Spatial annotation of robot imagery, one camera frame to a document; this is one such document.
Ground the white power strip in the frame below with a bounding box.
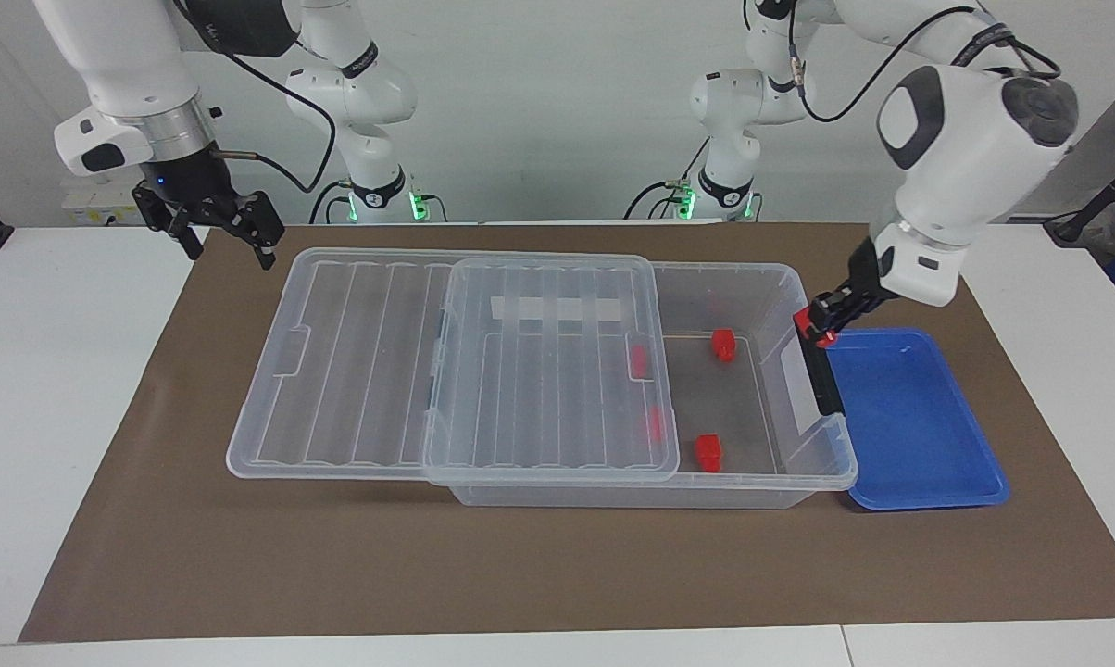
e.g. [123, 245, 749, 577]
[60, 178, 144, 229]

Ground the blue plastic tray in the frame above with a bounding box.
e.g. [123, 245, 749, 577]
[825, 326, 1011, 512]

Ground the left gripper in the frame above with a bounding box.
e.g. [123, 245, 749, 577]
[806, 235, 899, 346]

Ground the clear plastic lid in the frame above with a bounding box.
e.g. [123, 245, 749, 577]
[226, 246, 682, 486]

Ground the clear plastic storage box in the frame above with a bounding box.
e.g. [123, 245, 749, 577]
[445, 261, 860, 510]

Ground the black cable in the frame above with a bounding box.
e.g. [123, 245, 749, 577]
[170, 0, 356, 225]
[784, 0, 1064, 124]
[623, 137, 712, 221]

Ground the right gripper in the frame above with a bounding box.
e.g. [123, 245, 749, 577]
[132, 144, 287, 272]

